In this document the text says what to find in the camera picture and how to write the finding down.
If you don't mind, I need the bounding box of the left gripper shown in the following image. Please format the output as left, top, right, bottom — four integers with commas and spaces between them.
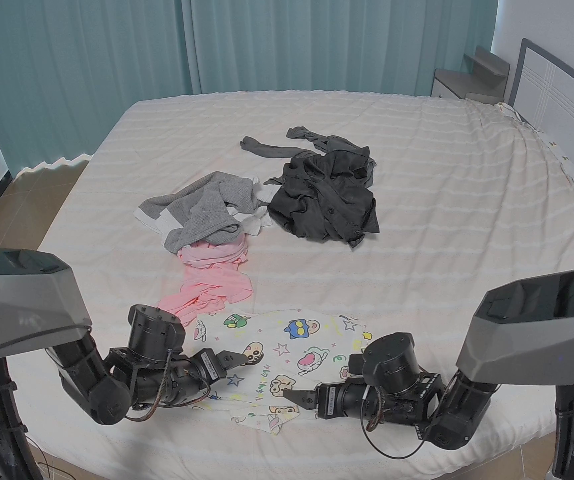
159, 349, 227, 409

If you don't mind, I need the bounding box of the blue-green curtain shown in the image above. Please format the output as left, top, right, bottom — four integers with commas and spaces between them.
0, 0, 502, 171

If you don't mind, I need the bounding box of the black shirt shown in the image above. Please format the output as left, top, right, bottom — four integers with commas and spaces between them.
267, 150, 381, 249

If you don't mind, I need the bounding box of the grey and white garment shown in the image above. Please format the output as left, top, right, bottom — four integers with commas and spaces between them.
133, 170, 274, 255

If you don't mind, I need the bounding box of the pink garment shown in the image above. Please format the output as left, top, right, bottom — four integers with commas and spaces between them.
158, 235, 255, 326

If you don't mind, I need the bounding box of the white printed pyjama top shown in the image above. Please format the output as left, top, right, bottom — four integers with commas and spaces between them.
189, 308, 375, 436

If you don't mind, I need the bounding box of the dark grey garment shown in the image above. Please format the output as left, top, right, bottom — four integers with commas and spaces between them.
240, 126, 378, 189

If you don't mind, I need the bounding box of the black cable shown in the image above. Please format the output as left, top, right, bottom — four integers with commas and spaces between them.
361, 385, 430, 460

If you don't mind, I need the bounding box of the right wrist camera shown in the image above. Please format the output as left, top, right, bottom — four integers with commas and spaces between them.
339, 352, 367, 381

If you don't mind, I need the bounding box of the grey bedside table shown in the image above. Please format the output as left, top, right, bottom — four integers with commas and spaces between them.
432, 45, 511, 106

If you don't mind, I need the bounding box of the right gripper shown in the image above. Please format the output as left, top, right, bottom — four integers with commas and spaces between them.
315, 381, 383, 422

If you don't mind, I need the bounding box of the bed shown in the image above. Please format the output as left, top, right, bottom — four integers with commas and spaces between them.
4, 38, 574, 480

